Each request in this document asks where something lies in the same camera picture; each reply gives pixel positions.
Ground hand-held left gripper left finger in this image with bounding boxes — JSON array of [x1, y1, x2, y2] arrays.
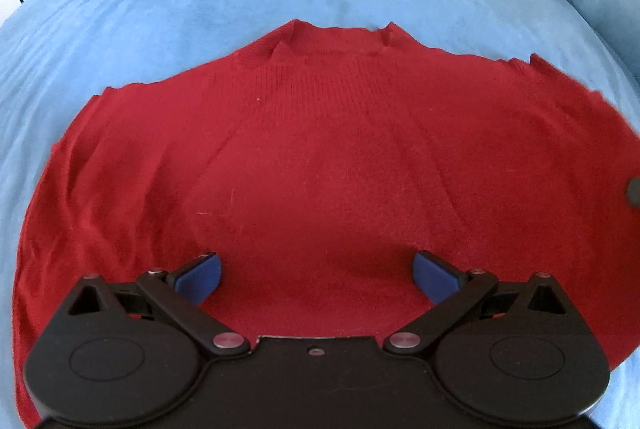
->
[[66, 251, 252, 358]]

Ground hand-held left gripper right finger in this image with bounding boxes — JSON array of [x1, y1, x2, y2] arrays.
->
[[383, 250, 576, 355]]

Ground red knit sweater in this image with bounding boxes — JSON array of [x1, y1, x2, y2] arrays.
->
[[11, 20, 639, 428]]

